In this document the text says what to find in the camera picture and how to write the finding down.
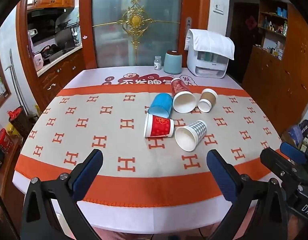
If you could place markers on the pink rice cooker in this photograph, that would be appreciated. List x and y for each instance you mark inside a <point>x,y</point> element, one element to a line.
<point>38,62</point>

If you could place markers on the tall red paper cup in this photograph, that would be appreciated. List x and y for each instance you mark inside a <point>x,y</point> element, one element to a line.
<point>181,93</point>

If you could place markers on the brown ribbed paper cup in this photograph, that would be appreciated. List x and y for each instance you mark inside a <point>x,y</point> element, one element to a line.
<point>207,100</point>

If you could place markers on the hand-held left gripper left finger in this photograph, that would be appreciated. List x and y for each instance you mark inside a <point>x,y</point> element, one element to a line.
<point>87,175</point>

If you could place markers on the white countertop appliance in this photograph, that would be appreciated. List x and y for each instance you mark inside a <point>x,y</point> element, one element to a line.
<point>206,67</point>

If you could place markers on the orange patterned blanket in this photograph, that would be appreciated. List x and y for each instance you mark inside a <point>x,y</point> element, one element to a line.
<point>94,120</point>

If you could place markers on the wooden cupboard wall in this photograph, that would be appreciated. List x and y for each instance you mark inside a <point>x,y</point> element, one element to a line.
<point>289,85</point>

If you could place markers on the small white bottle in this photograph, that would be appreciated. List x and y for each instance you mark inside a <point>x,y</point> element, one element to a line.
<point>157,63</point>

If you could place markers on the wooden kitchen base cabinet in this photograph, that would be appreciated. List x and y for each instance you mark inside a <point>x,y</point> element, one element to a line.
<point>61,75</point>

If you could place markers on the white cloth cover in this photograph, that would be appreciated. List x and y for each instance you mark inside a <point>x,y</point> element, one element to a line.
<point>209,41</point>

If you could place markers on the teal canister with brown lid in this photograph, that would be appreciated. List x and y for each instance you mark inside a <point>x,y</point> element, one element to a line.
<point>172,63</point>

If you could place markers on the wooden picture frame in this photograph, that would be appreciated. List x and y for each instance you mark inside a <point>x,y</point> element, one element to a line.
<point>1,80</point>

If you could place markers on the grey checked paper cup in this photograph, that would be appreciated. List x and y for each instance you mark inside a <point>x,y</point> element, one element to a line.
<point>190,135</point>

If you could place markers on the red door ornament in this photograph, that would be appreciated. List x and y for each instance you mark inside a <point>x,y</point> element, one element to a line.
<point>251,22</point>

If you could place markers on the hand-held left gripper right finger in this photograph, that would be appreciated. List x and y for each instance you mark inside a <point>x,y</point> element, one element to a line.
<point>222,177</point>

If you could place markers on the wooden open shelf unit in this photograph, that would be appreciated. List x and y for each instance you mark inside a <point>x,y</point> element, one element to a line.
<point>273,30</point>

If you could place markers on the grey metal pole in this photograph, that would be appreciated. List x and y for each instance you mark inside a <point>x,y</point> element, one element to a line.
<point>16,80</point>

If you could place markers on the orange H-pattern tablecloth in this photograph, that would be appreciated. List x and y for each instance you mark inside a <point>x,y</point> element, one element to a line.
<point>94,76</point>

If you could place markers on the blue paper cup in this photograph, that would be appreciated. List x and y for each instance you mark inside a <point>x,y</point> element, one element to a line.
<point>160,105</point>

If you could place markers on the frosted glass door gold ornament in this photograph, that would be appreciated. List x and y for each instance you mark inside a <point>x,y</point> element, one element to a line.
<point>136,25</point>

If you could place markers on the red round tin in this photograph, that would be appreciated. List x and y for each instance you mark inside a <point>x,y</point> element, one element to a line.
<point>3,141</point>

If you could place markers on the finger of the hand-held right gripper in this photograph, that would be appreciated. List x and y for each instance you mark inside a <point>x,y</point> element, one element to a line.
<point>293,152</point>
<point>276,163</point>

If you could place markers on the short red paper cup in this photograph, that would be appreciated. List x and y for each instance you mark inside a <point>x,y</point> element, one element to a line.
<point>159,128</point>

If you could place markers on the blue box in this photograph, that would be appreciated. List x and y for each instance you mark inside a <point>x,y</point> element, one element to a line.
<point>295,135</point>

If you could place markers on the white wall switch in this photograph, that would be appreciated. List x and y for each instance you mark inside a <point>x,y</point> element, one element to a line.
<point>218,8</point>

